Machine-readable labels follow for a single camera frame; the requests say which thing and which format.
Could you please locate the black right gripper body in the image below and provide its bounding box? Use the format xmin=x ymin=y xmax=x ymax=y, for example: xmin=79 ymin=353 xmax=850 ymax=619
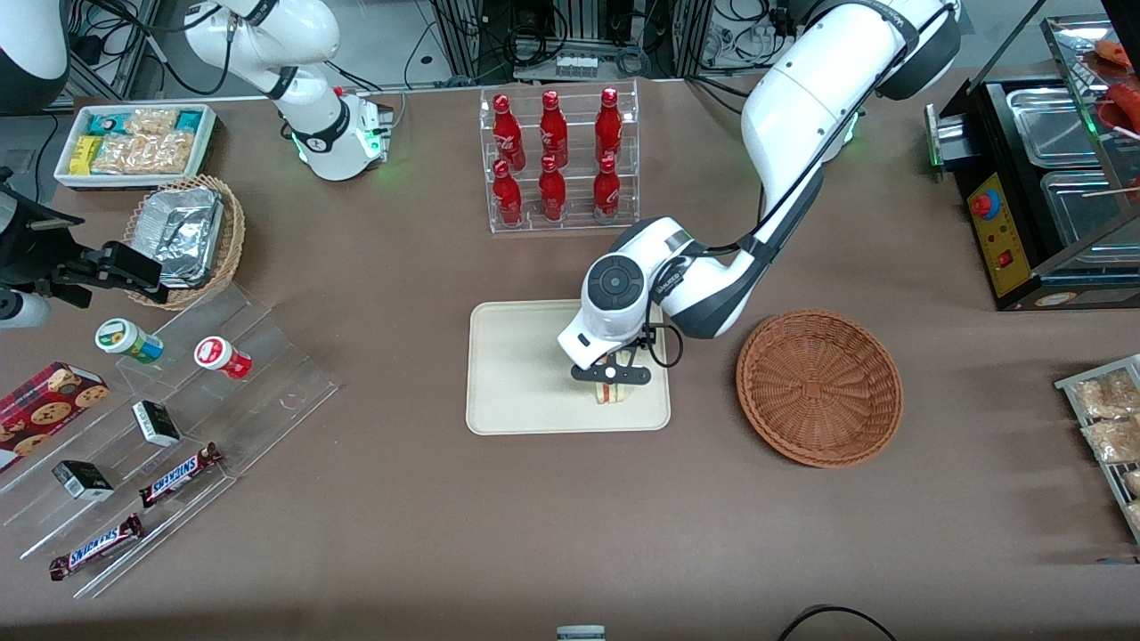
xmin=0 ymin=169 xmax=87 ymax=288

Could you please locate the beige rectangular tray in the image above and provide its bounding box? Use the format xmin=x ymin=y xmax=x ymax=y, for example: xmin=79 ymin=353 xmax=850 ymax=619
xmin=466 ymin=296 xmax=672 ymax=436

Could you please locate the light tan wicker basket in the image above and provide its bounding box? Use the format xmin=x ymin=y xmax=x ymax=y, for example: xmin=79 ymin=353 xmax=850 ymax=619
xmin=123 ymin=174 xmax=248 ymax=312

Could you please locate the brown round wicker basket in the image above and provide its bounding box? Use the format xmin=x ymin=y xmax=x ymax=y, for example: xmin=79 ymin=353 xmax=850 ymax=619
xmin=736 ymin=309 xmax=904 ymax=469

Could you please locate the tray of wrapped snacks right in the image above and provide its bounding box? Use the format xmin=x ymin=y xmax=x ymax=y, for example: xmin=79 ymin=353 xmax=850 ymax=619
xmin=1054 ymin=353 xmax=1140 ymax=545

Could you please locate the stack of foil trays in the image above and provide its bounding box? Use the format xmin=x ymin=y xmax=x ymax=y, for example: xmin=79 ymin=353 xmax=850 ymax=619
xmin=134 ymin=185 xmax=226 ymax=288

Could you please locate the green lidded cup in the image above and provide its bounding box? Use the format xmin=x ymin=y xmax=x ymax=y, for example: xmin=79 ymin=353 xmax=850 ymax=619
xmin=94 ymin=317 xmax=166 ymax=366

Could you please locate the white plastic snack bin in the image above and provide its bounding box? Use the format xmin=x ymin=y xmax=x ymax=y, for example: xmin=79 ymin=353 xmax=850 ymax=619
xmin=53 ymin=102 xmax=220 ymax=191

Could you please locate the large clear rice cracker bag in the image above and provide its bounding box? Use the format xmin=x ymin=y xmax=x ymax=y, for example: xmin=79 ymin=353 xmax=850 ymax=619
xmin=93 ymin=132 xmax=196 ymax=175

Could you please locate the clear acrylic bottle rack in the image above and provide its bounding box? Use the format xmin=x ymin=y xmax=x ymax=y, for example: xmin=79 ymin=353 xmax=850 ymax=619
xmin=478 ymin=79 xmax=640 ymax=235

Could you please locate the red lidded cup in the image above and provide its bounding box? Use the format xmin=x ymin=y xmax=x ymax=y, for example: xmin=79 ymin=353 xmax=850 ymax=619
xmin=193 ymin=335 xmax=254 ymax=382

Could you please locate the red cookie box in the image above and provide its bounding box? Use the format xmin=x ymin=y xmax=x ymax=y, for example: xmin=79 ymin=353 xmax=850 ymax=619
xmin=0 ymin=361 xmax=111 ymax=474

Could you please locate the small clear rice cracker bag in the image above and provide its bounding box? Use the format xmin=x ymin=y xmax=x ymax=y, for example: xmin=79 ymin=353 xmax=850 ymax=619
xmin=124 ymin=108 xmax=180 ymax=137

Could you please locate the red cola bottle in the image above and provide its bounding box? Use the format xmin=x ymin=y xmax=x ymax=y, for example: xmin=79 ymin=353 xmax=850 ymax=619
xmin=538 ymin=90 xmax=570 ymax=169
xmin=492 ymin=94 xmax=527 ymax=171
xmin=594 ymin=87 xmax=624 ymax=166
xmin=538 ymin=155 xmax=568 ymax=223
xmin=492 ymin=159 xmax=525 ymax=228
xmin=592 ymin=154 xmax=623 ymax=224

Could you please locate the small black carton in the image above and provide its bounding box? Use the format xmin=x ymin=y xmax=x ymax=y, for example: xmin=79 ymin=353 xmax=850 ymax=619
xmin=51 ymin=458 xmax=116 ymax=502
xmin=131 ymin=399 xmax=183 ymax=449

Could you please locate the clear acrylic step shelf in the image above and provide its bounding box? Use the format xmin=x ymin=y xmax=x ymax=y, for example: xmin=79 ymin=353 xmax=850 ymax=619
xmin=0 ymin=282 xmax=342 ymax=600

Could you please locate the snickers bar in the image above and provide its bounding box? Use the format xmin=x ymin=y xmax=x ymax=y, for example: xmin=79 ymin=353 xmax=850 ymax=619
xmin=48 ymin=513 xmax=146 ymax=582
xmin=137 ymin=442 xmax=224 ymax=510

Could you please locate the black food warmer cabinet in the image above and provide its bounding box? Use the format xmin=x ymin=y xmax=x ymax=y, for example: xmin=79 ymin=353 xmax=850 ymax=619
xmin=924 ymin=13 xmax=1140 ymax=313

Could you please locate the steel warmer pan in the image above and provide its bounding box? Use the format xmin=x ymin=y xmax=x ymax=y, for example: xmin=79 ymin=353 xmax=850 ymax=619
xmin=1006 ymin=86 xmax=1111 ymax=169
xmin=1039 ymin=168 xmax=1140 ymax=247

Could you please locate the clear bag of snacks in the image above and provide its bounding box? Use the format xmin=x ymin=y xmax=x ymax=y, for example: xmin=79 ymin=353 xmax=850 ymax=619
xmin=1081 ymin=416 xmax=1140 ymax=465
xmin=1072 ymin=369 xmax=1140 ymax=420

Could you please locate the red sausage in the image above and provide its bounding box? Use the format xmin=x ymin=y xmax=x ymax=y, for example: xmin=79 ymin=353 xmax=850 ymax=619
xmin=1103 ymin=81 xmax=1140 ymax=135

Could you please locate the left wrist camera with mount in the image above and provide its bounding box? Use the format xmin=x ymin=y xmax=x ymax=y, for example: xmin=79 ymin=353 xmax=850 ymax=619
xmin=569 ymin=349 xmax=655 ymax=386

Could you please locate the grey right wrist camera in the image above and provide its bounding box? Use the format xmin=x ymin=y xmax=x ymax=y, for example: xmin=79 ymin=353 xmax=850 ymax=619
xmin=0 ymin=288 xmax=53 ymax=331

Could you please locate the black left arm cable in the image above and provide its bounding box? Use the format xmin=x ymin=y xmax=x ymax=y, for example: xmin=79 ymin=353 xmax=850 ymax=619
xmin=645 ymin=165 xmax=826 ymax=370

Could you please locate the black floor cable loop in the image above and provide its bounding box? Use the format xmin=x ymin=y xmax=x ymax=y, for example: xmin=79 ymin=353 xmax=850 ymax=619
xmin=776 ymin=604 xmax=901 ymax=641

